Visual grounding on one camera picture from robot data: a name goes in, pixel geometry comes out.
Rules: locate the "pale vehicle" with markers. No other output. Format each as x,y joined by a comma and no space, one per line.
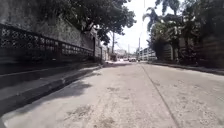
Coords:
132,59

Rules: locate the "utility pole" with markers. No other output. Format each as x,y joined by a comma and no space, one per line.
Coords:
113,43

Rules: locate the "thin pole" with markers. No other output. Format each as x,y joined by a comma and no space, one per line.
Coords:
139,48

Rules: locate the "grey concrete road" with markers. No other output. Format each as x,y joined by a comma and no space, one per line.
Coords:
130,96

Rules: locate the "white panelled fence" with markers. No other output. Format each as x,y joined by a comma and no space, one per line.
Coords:
148,54

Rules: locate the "large leafy tree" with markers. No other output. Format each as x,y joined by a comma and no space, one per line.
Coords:
100,15

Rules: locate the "row of trees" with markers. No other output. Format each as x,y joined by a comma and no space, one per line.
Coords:
173,30

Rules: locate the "grey concrete pavement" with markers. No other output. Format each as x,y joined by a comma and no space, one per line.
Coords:
36,83

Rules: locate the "raised kerb pavement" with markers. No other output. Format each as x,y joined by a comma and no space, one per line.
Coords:
193,68

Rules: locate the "wall with lattice fence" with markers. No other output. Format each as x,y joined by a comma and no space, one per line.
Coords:
33,43

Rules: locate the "dark boundary wall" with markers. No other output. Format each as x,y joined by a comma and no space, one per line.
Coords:
210,50

